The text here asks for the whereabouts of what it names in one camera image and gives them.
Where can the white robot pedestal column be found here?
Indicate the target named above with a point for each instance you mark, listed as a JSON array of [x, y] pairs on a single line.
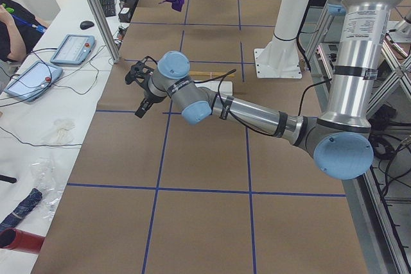
[[280, 59]]

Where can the upper teach pendant tablet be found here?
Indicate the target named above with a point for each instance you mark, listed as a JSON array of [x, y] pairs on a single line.
[[73, 50]]

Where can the black computer mouse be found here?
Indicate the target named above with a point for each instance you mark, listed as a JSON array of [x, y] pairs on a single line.
[[84, 25]]

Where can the folded dark blue umbrella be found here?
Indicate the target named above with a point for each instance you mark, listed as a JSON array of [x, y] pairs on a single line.
[[22, 210]]

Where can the black computer box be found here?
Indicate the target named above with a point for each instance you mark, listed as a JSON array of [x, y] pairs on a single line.
[[125, 15]]

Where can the wooden towel rack white base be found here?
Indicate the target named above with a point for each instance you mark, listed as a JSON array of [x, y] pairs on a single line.
[[214, 80]]

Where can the black keyboard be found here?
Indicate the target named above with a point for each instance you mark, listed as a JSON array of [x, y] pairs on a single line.
[[108, 7]]

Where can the white crumpled gloves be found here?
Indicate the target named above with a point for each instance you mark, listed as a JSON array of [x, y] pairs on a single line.
[[61, 133]]

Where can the clear plastic bag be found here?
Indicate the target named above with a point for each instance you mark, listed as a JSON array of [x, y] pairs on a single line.
[[50, 180]]

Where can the aluminium frame post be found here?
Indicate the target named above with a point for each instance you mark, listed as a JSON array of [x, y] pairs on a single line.
[[104, 29]]

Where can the teach pendant tablet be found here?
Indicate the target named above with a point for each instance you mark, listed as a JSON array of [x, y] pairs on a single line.
[[73, 50], [35, 81]]

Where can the purple towel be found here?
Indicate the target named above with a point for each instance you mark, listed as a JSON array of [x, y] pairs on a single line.
[[175, 4]]

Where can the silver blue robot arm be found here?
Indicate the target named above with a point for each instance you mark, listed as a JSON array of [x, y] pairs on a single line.
[[338, 139]]

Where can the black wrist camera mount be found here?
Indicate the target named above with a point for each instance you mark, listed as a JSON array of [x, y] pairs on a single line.
[[140, 72]]

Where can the person in black shirt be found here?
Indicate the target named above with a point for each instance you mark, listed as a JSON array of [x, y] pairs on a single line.
[[19, 33]]

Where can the red cylinder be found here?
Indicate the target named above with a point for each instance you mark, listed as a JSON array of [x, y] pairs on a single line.
[[21, 241]]

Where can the lower teach pendant tablet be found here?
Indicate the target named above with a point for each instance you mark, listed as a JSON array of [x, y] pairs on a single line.
[[35, 81]]

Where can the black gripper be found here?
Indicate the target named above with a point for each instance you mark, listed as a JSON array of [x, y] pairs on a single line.
[[148, 93]]

